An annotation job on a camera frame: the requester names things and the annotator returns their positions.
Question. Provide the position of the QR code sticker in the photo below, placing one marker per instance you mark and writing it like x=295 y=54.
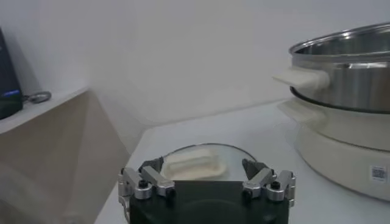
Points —
x=378 y=173

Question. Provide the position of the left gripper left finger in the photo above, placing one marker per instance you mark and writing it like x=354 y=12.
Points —
x=158 y=179

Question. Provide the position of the round grey disc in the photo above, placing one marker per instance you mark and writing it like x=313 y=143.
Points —
x=39 y=96

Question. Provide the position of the stainless steel steamer pot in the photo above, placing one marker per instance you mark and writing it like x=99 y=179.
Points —
x=359 y=82

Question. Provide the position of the cream electric cooker base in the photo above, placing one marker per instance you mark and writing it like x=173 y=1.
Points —
x=344 y=158

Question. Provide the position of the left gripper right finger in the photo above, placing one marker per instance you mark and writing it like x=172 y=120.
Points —
x=259 y=179

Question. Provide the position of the black laptop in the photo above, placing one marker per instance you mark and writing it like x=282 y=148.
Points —
x=7 y=88

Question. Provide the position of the white side table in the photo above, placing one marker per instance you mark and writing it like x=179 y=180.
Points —
x=36 y=111

